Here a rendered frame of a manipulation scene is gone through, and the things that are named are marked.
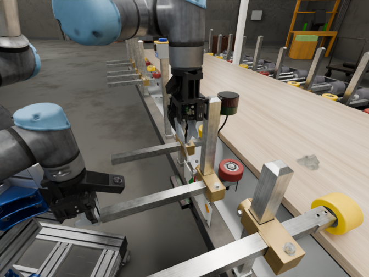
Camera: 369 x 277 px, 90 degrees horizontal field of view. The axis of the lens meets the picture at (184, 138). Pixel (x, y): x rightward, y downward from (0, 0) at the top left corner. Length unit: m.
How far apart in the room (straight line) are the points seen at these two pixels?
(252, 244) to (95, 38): 0.43
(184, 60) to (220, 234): 0.56
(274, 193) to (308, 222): 0.14
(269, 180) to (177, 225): 1.24
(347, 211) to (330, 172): 0.24
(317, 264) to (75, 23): 0.77
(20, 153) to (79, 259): 1.00
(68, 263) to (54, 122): 1.04
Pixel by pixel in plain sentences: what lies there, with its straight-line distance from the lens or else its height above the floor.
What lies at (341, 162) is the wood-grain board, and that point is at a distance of 0.83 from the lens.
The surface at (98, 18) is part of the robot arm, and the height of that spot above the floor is 1.31.
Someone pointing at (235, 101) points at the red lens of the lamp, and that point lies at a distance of 0.52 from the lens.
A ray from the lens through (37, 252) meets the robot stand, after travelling 1.48.
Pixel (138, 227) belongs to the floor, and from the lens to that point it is 1.57.
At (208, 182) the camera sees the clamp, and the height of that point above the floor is 0.87.
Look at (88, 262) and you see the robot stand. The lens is 1.31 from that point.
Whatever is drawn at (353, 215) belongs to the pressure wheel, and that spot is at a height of 0.97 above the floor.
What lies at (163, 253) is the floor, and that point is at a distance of 1.46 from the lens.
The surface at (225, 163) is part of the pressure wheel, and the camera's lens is 0.64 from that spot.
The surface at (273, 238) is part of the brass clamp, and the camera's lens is 0.43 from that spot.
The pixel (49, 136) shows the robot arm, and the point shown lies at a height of 1.14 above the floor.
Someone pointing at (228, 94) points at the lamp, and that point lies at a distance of 0.53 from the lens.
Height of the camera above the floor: 1.32
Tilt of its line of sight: 34 degrees down
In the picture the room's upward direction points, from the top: straight up
